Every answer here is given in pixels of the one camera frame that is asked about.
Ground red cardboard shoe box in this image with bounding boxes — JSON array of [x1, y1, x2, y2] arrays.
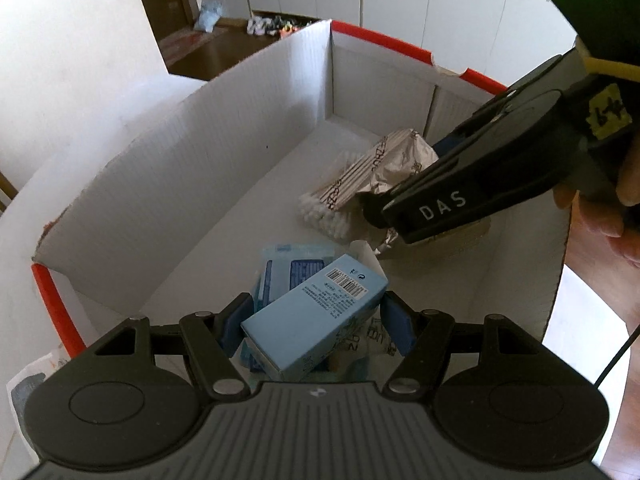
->
[[30, 18, 574, 361]]

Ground pink sneakers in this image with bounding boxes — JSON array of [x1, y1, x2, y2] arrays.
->
[[246, 14, 316, 39]]

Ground person right hand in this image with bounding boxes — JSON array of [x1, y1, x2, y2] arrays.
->
[[553, 144, 640, 321]]

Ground light blue small box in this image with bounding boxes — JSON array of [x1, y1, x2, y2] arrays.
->
[[242, 254, 388, 382]]

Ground orange snack sachet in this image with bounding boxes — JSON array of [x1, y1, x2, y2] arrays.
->
[[316, 308, 401, 385]]

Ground silver foil snack bag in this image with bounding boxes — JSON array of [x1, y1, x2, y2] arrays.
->
[[357, 128, 494, 258]]

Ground white tissue pack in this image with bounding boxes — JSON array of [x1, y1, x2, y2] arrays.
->
[[6, 344, 70, 463]]

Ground grey wall cabinet unit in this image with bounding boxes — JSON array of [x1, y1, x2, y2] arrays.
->
[[204, 0, 576, 84]]

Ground blue wet wipe pack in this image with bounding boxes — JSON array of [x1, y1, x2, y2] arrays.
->
[[242, 244, 336, 382]]

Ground cotton swab bag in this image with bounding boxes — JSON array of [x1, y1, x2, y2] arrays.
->
[[298, 133, 392, 244]]

